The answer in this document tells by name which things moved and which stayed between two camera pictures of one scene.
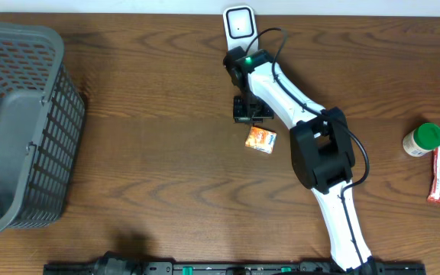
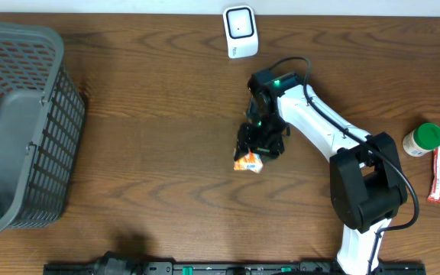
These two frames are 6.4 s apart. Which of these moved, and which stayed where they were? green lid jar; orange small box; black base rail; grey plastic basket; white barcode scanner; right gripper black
Moved: right gripper black; orange small box
Stayed: grey plastic basket; green lid jar; black base rail; white barcode scanner
